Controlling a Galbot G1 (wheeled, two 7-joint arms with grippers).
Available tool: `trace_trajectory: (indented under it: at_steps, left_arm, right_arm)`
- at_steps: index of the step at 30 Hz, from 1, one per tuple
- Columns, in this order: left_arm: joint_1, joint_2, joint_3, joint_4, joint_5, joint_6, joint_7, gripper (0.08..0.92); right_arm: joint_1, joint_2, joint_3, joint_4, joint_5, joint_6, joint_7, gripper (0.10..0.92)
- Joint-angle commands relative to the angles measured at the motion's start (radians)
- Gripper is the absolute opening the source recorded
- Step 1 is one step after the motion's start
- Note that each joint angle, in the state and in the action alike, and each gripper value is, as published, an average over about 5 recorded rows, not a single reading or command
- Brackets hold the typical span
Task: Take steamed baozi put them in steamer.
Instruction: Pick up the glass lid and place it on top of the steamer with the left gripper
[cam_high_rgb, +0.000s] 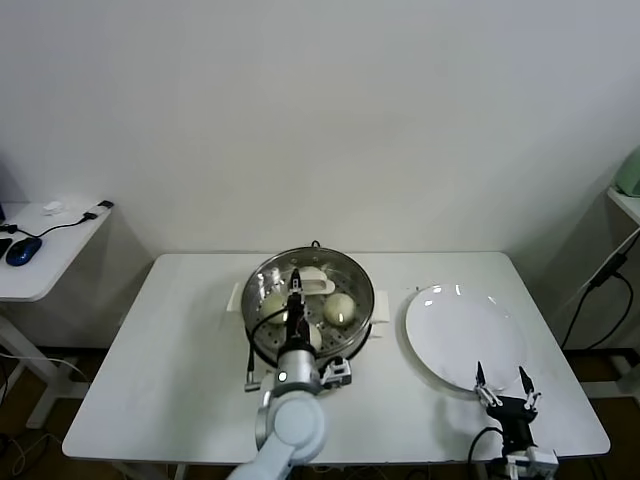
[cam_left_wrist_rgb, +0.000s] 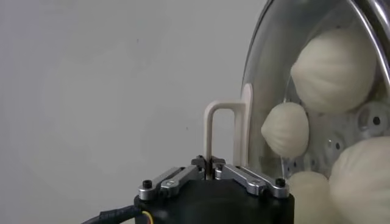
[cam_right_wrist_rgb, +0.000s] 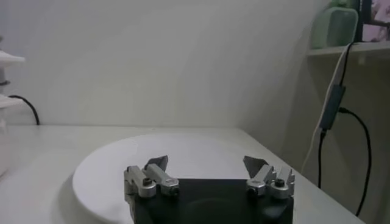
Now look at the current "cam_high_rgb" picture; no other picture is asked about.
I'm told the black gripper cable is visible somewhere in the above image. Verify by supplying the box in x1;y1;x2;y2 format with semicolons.
243;307;291;394
468;425;504;466

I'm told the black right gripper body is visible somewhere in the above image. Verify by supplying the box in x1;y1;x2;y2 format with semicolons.
484;396;541;451

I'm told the black cable with power adapter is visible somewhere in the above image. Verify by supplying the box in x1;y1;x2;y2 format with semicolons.
559;252;636;351

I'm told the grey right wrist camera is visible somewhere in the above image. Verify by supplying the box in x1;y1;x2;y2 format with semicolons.
502;446;559;474

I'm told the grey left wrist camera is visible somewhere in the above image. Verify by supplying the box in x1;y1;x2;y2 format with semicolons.
319;357;354;389

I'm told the white electric cooker base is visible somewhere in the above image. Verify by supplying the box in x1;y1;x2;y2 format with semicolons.
227;282;391;396

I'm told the white round plate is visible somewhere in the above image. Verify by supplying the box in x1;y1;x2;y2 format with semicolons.
402;283;529;394

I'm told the white side desk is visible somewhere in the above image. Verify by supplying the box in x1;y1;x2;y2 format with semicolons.
0;201;115;431

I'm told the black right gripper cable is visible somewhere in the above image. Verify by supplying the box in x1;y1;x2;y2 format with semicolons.
468;425;504;466

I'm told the black desk cable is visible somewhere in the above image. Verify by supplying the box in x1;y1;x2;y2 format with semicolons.
0;212;99;240

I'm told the blue computer mouse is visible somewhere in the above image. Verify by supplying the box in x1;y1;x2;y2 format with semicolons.
4;237;44;267

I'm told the perforated steel steamer basket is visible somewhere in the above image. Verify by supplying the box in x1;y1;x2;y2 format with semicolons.
240;247;376;362

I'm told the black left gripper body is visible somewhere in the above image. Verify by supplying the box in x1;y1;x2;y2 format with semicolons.
284;294;314;351

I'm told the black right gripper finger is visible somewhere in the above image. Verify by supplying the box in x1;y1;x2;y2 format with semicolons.
473;361;503;407
518;365;543;412

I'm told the white desk with appliance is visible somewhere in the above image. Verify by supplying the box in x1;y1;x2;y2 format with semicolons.
607;186;640;226

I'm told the pale green appliance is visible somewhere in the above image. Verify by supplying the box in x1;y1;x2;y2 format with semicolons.
618;151;640;199

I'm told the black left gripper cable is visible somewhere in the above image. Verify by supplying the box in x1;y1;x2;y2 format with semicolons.
243;307;291;394

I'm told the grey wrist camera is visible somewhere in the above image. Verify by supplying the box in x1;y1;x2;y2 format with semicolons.
502;446;559;474
319;357;354;389

